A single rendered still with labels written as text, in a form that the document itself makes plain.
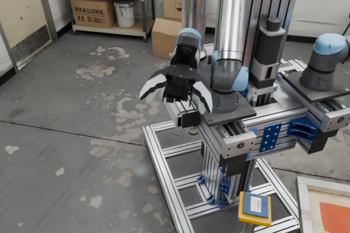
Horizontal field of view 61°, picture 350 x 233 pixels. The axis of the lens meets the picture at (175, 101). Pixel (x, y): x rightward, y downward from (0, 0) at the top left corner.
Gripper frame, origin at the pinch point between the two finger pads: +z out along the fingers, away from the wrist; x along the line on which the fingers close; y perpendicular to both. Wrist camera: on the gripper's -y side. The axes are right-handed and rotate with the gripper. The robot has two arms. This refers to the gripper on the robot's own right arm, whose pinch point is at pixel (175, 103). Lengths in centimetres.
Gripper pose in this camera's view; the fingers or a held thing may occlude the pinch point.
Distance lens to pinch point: 60.7
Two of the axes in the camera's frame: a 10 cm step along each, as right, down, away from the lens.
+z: -1.3, 6.1, -7.8
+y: -1.4, 7.7, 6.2
